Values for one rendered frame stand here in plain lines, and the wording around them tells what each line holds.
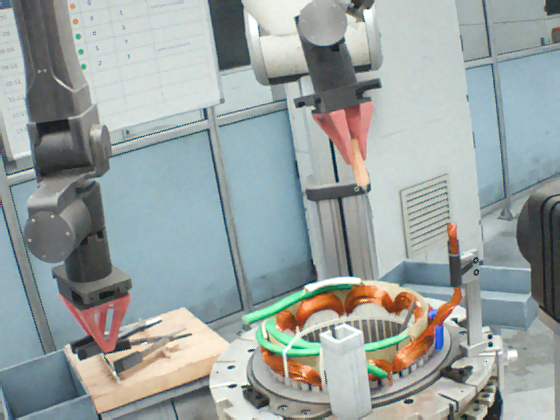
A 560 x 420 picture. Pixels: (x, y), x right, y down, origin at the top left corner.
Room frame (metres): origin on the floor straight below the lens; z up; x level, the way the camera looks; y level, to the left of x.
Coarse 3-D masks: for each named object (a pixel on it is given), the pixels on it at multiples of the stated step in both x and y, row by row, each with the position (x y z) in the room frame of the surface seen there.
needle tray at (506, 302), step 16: (400, 272) 1.00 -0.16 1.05; (416, 272) 1.00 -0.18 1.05; (432, 272) 0.98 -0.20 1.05; (448, 272) 0.96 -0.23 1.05; (480, 272) 0.93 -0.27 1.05; (496, 272) 0.91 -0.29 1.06; (512, 272) 0.89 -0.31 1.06; (528, 272) 0.88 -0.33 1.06; (416, 288) 0.98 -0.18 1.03; (432, 288) 0.97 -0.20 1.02; (448, 288) 0.96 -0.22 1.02; (480, 288) 0.93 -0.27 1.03; (496, 288) 0.91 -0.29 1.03; (512, 288) 0.89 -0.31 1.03; (528, 288) 0.88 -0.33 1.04; (464, 304) 0.84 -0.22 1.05; (496, 304) 0.80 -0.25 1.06; (512, 304) 0.79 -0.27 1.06; (528, 304) 0.79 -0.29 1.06; (496, 320) 0.81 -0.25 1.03; (512, 320) 0.79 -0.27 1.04; (528, 320) 0.78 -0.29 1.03; (496, 352) 0.88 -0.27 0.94; (496, 384) 0.88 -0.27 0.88
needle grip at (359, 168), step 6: (354, 138) 0.87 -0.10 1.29; (354, 144) 0.86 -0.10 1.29; (354, 150) 0.86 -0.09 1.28; (360, 150) 0.87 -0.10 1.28; (354, 156) 0.86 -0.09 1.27; (360, 156) 0.86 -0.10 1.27; (354, 162) 0.86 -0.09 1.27; (360, 162) 0.86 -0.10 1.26; (354, 168) 0.86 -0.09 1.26; (360, 168) 0.86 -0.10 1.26; (354, 174) 0.87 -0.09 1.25; (360, 174) 0.86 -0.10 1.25; (366, 174) 0.86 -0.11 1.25; (360, 180) 0.86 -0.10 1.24; (366, 180) 0.86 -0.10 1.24
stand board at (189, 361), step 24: (168, 312) 0.96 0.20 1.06; (144, 336) 0.88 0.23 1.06; (192, 336) 0.86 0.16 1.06; (216, 336) 0.85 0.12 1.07; (72, 360) 0.83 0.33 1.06; (96, 360) 0.82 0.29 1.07; (144, 360) 0.80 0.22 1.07; (168, 360) 0.79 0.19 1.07; (192, 360) 0.78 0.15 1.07; (216, 360) 0.79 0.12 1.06; (96, 384) 0.75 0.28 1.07; (144, 384) 0.74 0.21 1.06; (168, 384) 0.76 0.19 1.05; (96, 408) 0.71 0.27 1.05
